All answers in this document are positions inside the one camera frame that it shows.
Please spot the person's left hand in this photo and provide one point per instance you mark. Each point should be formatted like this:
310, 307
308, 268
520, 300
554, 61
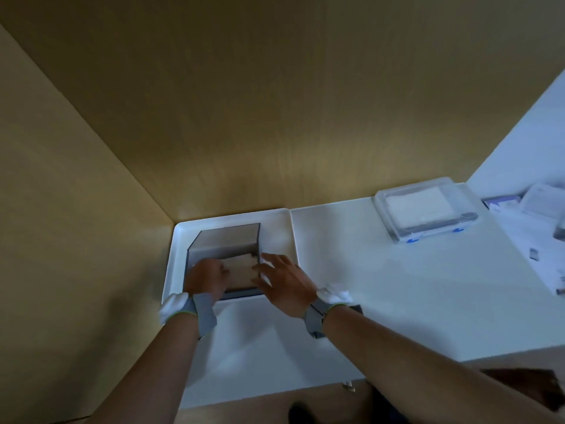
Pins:
203, 278

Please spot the person's right hand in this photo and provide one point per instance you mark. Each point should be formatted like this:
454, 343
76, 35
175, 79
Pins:
287, 286

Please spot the person's right thumb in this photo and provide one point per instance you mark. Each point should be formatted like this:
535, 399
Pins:
261, 286

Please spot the person's left fingers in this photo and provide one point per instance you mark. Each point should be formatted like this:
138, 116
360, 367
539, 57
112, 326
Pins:
220, 272

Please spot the person's right forearm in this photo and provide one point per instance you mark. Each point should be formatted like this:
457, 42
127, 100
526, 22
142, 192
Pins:
419, 362

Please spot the person's left forearm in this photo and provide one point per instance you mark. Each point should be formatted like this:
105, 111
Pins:
154, 370

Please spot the smoky grey open box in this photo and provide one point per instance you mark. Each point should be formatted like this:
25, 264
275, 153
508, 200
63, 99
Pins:
225, 239

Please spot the grey left wristband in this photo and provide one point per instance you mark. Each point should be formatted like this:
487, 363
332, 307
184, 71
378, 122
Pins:
204, 314

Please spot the grey wristband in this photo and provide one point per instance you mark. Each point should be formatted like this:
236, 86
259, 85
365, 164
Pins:
204, 314
315, 320

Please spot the white tray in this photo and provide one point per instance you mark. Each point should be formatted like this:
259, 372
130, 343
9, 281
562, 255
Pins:
282, 233

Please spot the white left wrist tracker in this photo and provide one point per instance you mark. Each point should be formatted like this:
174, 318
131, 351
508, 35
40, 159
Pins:
174, 306

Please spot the white wrist tracker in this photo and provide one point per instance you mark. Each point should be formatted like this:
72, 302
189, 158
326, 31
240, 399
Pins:
335, 294
174, 306

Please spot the grey right wristband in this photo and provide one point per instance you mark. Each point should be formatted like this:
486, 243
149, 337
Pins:
315, 320

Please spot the white right wrist tracker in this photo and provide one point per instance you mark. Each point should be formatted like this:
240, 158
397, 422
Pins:
335, 294

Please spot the small metal latch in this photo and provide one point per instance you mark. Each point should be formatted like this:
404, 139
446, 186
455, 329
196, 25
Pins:
348, 386

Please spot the white pad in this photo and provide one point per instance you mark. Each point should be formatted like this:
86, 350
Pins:
417, 206

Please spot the clear lidded storage box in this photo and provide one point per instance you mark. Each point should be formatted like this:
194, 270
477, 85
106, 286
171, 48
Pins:
459, 203

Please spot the purple packet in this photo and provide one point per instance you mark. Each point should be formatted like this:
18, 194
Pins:
503, 203

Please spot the small dark item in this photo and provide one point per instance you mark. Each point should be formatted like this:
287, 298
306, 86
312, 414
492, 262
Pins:
534, 253

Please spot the white flat box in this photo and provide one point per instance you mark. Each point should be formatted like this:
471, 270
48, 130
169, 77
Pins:
545, 200

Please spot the grey item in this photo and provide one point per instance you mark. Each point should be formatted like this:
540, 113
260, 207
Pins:
560, 229

